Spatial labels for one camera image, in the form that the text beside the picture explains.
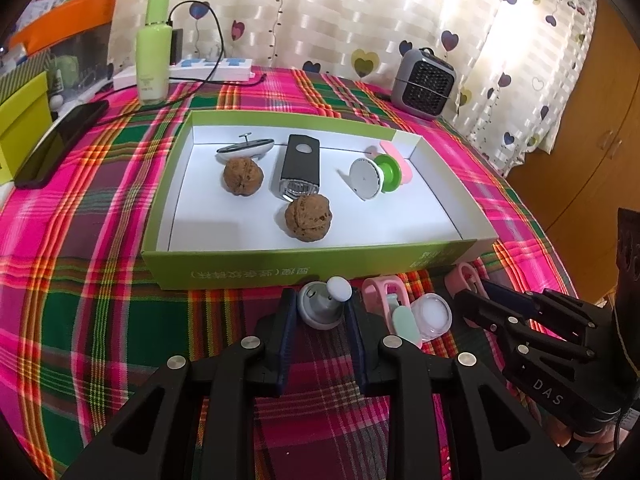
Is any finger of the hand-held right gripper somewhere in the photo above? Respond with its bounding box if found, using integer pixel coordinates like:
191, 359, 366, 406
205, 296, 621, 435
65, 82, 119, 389
452, 289, 596, 363
479, 280, 611, 346

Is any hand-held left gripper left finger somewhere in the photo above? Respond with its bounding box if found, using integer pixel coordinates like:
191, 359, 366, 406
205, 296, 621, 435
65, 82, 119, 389
60, 287, 296, 480

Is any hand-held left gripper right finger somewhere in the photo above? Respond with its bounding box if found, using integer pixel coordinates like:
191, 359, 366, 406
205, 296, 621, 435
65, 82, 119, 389
342, 296, 581, 480

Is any round gadget with white knob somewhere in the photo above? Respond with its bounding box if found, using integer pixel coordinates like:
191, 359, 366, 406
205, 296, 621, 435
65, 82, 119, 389
297, 276, 353, 331

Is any brown walnut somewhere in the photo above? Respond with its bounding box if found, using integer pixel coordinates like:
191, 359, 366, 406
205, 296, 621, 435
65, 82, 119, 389
222, 156, 264, 196
284, 195, 333, 242

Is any green and white cardboard box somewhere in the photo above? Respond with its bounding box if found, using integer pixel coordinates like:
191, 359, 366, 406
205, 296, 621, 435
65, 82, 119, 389
140, 110, 496, 292

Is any white and green round gadget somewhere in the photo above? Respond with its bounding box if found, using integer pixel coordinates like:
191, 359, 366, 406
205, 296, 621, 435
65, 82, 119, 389
347, 154, 402, 202

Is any white oval gadget with pin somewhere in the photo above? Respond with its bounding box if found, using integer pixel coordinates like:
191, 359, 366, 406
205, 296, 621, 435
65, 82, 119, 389
216, 132, 276, 160

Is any person's right hand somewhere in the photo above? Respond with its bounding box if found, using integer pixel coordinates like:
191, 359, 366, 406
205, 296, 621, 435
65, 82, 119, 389
542, 407, 618, 461

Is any white round container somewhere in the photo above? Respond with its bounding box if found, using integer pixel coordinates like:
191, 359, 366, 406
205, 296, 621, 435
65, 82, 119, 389
411, 294, 453, 343

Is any pink clip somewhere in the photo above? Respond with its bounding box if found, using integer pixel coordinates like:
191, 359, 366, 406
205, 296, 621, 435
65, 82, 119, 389
361, 277, 423, 348

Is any dark brown object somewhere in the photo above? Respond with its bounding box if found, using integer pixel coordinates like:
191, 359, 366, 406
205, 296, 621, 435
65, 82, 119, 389
617, 206, 640, 311

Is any wooden wardrobe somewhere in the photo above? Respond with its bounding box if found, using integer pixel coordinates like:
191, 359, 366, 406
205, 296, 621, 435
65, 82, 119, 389
505, 0, 640, 306

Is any pink eraser block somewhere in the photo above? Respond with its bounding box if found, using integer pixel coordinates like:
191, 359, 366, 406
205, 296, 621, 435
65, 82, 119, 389
367, 141, 413, 183

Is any black flashlight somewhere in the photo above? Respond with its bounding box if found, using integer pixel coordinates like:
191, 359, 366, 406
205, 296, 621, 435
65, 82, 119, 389
272, 134, 321, 204

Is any plaid tablecloth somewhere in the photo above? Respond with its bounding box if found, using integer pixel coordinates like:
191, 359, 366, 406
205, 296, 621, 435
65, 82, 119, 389
0, 65, 581, 480

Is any grey space heater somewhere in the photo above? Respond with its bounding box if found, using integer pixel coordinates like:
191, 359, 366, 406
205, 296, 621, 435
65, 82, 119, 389
391, 46, 458, 121

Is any white power strip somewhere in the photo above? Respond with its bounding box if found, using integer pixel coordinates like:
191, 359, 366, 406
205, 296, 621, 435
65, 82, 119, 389
112, 56, 255, 88

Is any black smartphone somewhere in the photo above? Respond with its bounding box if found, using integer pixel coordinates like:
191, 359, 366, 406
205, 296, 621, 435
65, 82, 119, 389
14, 100, 110, 190

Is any light green bottle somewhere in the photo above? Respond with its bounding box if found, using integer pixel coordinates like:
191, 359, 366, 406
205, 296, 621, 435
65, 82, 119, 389
136, 0, 173, 107

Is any black charger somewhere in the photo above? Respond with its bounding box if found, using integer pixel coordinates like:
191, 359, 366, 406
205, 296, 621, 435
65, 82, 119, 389
169, 27, 185, 66

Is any heart print curtain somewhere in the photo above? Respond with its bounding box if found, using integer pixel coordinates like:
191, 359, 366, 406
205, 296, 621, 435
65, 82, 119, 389
112, 0, 601, 176

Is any lime green box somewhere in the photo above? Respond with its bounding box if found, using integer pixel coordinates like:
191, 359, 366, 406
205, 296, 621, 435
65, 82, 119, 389
0, 71, 53, 186

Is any clear plastic storage box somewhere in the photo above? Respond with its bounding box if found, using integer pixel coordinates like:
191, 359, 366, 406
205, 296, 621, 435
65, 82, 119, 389
47, 30, 116, 106

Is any striped box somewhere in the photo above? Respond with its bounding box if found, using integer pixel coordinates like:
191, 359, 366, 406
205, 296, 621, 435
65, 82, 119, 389
0, 47, 56, 106

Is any black cable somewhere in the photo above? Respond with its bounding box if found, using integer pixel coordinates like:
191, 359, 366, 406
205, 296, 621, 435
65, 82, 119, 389
167, 0, 268, 111

